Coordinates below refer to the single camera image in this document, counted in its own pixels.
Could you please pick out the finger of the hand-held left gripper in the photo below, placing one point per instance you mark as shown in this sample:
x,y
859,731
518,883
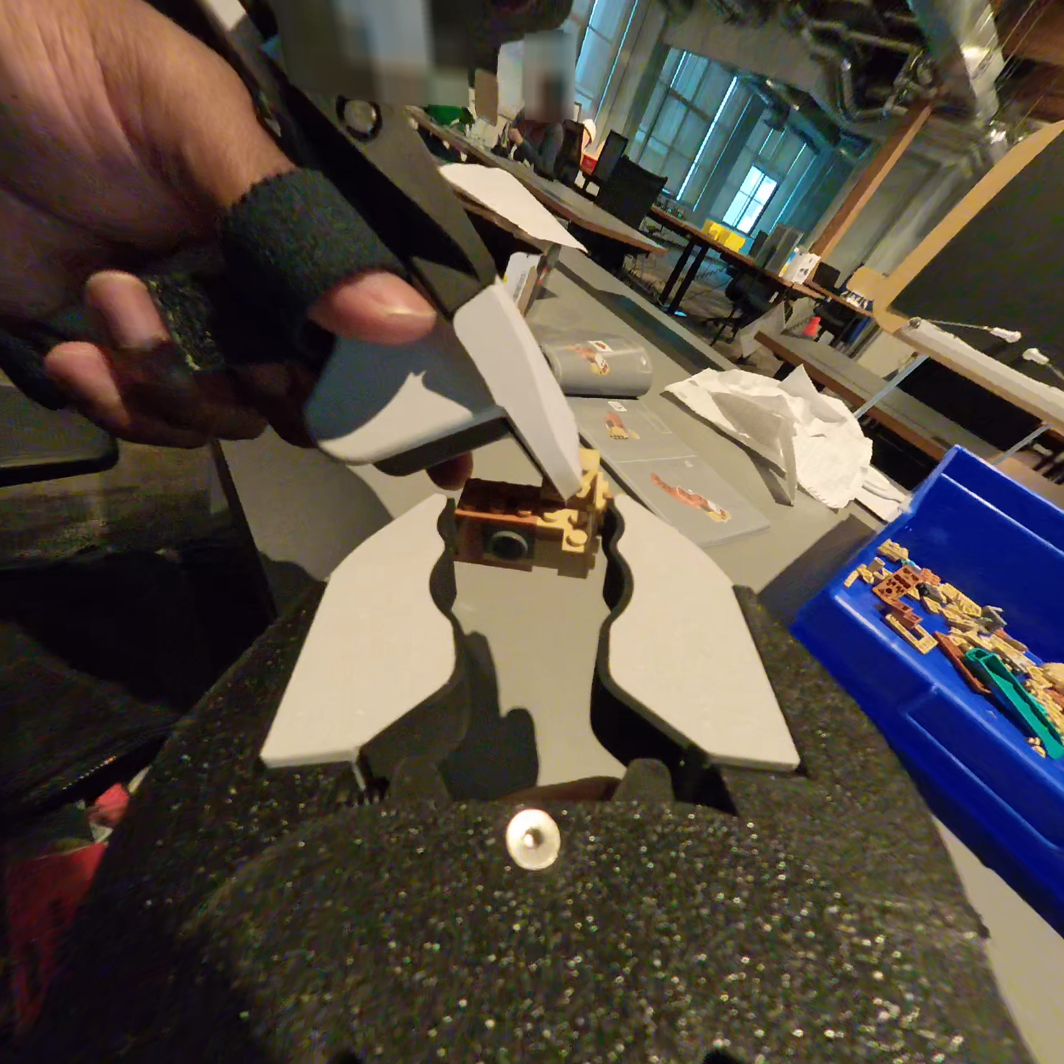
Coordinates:
x,y
524,382
399,399

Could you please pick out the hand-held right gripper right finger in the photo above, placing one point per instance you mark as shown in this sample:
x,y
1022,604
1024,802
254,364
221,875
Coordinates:
x,y
698,665

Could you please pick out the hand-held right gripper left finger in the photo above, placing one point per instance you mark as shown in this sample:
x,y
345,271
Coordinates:
x,y
366,648

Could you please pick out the brown and tan brick assembly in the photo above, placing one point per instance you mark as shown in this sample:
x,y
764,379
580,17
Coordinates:
x,y
515,540

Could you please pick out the blue plastic bin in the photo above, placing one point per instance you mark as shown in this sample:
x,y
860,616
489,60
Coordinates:
x,y
931,706

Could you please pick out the pile of small bricks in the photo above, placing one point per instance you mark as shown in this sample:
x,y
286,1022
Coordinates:
x,y
956,607

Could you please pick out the grey desk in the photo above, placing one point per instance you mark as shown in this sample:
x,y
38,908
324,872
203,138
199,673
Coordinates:
x,y
540,632

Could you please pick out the person's left hand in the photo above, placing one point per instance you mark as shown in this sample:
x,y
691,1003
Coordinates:
x,y
108,108

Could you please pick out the white paper sheet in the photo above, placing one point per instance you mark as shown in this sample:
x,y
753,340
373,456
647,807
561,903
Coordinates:
x,y
507,204

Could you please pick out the grey instruction booklet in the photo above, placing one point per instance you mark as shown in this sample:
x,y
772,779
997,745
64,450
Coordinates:
x,y
665,482

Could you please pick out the black office chair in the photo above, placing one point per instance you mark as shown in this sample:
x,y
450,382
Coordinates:
x,y
632,191

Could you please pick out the crumpled white plastic bag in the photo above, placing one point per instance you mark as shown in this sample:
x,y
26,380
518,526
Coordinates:
x,y
773,424

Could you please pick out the teal brick separator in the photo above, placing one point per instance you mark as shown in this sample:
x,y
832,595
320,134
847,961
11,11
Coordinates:
x,y
1010,690

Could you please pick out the yellow framed black screen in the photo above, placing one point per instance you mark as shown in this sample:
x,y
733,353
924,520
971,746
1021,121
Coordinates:
x,y
997,274

